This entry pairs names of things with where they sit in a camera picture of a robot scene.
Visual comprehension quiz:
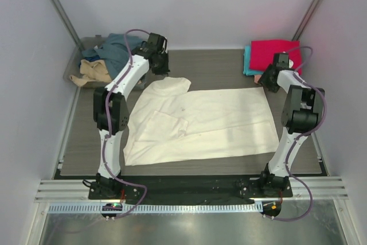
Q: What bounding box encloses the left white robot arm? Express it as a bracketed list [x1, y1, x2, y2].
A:
[93, 51, 169, 199]

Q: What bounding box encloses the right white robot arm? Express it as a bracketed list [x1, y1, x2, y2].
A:
[257, 65, 327, 197]

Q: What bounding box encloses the blue grey t shirt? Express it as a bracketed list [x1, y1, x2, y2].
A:
[82, 33, 143, 79]

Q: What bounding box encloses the tan beige t shirt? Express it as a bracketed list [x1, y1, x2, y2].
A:
[69, 59, 112, 87]

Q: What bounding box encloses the folded red t shirt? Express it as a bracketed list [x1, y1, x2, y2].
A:
[249, 40, 300, 71]

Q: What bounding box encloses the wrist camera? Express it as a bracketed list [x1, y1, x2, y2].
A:
[272, 52, 294, 69]
[140, 33, 167, 55]

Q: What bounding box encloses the cream white t shirt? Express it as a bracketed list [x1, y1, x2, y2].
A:
[123, 77, 279, 166]

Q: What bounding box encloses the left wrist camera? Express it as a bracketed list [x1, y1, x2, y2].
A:
[140, 33, 167, 55]

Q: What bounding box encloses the white slotted cable duct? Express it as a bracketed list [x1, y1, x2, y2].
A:
[48, 201, 263, 214]

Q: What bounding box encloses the folded teal t shirt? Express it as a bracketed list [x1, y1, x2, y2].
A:
[243, 45, 263, 76]

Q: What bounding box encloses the clear plastic bin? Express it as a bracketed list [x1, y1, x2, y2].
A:
[63, 36, 130, 88]

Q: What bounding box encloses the folded salmon pink t shirt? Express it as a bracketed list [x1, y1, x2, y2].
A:
[254, 74, 262, 84]

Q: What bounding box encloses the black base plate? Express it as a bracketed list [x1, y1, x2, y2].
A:
[82, 174, 293, 201]

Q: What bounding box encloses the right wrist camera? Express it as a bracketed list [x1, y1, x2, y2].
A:
[272, 52, 294, 69]

